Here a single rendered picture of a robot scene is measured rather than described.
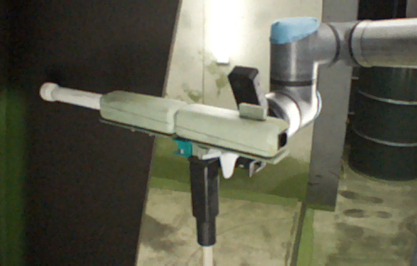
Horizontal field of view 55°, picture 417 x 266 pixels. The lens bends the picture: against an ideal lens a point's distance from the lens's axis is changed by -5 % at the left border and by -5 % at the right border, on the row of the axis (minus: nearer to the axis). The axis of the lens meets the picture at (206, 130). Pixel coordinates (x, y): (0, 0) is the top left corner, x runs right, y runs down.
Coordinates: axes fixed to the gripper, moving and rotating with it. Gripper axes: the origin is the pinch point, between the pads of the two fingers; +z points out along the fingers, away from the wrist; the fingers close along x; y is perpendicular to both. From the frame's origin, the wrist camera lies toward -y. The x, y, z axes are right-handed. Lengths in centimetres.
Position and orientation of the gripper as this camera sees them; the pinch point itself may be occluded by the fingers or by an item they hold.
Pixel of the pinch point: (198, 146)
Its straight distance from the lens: 58.2
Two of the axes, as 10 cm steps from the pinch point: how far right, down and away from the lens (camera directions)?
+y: 0.0, 9.4, 3.3
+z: -5.7, 2.7, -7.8
